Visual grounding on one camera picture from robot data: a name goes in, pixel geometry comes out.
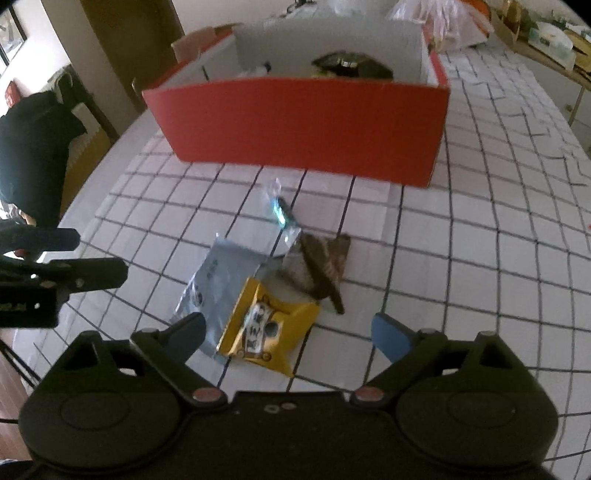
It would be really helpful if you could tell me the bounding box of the yellow snack packet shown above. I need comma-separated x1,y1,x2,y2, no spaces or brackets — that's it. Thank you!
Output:
217,277,321,378

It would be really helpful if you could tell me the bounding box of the brown striped snack packet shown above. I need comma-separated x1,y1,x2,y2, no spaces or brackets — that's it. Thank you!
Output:
281,233,352,315

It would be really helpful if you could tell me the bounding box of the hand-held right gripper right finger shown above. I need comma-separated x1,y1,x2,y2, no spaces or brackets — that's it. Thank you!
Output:
349,313,522,409

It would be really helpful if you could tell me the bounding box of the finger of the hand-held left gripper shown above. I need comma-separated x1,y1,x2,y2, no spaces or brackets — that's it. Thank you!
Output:
32,257,129,294
0,226,81,254

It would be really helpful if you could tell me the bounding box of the wooden door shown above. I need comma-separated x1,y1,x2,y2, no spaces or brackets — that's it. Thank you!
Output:
81,0,185,114

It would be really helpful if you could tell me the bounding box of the white checked tablecloth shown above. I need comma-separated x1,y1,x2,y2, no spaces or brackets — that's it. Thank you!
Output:
11,46,591,467

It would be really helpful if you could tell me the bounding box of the wall picture frame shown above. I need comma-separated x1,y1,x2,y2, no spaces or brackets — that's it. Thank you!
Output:
0,7,24,70

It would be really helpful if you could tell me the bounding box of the wooden chair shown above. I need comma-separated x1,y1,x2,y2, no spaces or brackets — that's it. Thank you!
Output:
58,65,118,217

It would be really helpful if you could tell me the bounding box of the white orange plastic bag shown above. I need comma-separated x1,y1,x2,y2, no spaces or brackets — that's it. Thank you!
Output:
385,0,495,51

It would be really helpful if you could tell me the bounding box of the dark cloth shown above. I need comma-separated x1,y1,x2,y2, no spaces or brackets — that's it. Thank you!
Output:
0,91,87,227

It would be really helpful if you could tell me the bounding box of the clear candy wrapper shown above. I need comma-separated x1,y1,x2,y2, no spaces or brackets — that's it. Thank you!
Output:
263,178,303,257

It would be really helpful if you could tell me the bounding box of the black snack packet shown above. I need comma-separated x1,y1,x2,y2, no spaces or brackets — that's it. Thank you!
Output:
310,51,394,79

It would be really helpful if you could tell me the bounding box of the grey blue snack packet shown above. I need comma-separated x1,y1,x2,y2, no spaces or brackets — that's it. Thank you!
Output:
171,233,278,356

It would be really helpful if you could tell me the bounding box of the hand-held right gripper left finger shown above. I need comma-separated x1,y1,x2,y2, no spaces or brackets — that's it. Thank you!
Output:
62,311,230,409

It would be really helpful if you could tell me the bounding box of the wooden side table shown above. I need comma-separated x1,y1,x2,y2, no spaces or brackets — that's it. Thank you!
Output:
489,0,591,153

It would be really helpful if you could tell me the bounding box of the red cardboard box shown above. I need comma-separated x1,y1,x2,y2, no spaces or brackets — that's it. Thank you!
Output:
141,21,451,188

